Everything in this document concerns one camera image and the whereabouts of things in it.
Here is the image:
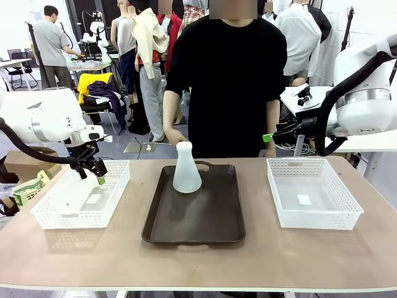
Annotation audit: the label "black light stand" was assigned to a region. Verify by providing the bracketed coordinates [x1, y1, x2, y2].
[24, 21, 44, 68]

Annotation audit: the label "black chair with clothes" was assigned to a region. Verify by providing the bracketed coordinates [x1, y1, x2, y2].
[77, 101, 125, 139]

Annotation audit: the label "dark purple garment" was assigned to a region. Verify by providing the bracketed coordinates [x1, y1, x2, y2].
[87, 80, 128, 132]

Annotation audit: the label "black clamp on white table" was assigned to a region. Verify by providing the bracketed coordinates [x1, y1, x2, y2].
[297, 86, 313, 107]

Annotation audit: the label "background person grey t-shirt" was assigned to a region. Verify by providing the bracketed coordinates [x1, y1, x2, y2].
[30, 5, 84, 91]

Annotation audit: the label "plaid shirt on mannequin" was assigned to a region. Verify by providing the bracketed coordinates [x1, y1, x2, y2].
[181, 0, 208, 32]

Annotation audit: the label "person torso black t-shirt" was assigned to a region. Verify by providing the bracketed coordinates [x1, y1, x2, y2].
[164, 14, 288, 159]

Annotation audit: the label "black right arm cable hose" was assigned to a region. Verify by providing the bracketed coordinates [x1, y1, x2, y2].
[315, 50, 397, 158]

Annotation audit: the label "white background desk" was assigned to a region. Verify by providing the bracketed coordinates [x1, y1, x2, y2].
[0, 58, 33, 91]

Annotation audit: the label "translucent plastic conical flask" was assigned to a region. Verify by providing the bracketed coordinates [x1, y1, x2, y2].
[172, 141, 203, 194]

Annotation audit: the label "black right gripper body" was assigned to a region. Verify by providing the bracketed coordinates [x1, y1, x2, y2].
[293, 117, 321, 137]

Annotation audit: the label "background black white robot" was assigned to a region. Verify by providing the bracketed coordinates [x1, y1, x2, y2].
[81, 10, 110, 61]

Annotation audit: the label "background wooden work table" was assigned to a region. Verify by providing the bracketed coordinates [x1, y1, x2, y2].
[66, 60, 113, 73]

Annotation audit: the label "yellow garment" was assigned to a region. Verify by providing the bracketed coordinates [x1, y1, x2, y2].
[76, 72, 114, 106]

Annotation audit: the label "black tripod stand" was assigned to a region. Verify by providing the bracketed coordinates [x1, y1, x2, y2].
[340, 6, 356, 53]

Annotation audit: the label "white basket with label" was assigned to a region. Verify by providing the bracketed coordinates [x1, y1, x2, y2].
[266, 157, 365, 231]

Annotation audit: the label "white basket with cylinder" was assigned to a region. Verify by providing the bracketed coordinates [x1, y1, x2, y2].
[29, 160, 131, 230]

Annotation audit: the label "black jacket on mannequin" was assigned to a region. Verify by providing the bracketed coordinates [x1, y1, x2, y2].
[306, 4, 333, 45]

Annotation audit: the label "dark brown plastic tray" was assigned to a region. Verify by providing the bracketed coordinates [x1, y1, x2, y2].
[141, 160, 247, 248]

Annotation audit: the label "mannequin with white shirt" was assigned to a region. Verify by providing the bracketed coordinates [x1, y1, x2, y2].
[274, 0, 322, 88]

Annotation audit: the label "person left forearm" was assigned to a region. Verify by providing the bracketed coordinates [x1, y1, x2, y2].
[265, 99, 279, 147]

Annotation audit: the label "mannequin with white tank top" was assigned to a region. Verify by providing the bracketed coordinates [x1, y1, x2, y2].
[110, 0, 138, 97]

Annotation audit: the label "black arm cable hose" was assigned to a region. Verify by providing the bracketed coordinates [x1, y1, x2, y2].
[315, 50, 397, 158]
[0, 117, 79, 166]

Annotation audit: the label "grey mannequin base plate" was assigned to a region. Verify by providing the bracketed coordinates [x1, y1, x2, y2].
[123, 136, 173, 155]

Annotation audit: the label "black office chairs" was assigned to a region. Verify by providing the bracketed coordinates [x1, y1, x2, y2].
[6, 48, 40, 91]

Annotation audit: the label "green and white carton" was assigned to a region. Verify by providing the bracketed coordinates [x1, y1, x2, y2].
[12, 169, 51, 207]

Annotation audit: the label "person right hand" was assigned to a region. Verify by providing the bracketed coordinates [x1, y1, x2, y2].
[166, 128, 190, 146]

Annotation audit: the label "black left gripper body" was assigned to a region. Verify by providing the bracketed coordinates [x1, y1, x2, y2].
[69, 142, 99, 171]

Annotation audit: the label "black clamp at table edge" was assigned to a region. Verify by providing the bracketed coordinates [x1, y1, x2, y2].
[0, 197, 20, 219]

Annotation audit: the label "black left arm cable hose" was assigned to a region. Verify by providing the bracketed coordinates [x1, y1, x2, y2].
[0, 117, 79, 166]

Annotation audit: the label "person right forearm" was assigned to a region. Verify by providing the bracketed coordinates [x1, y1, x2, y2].
[163, 89, 187, 138]

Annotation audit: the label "mannequin with red jacket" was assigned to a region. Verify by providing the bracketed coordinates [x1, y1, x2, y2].
[156, 12, 184, 76]

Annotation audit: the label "translucent plastic measuring cylinder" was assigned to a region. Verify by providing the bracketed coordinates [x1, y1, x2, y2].
[58, 176, 103, 219]

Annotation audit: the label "mannequin with beige shirt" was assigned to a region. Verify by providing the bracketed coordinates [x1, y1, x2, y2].
[132, 7, 171, 143]

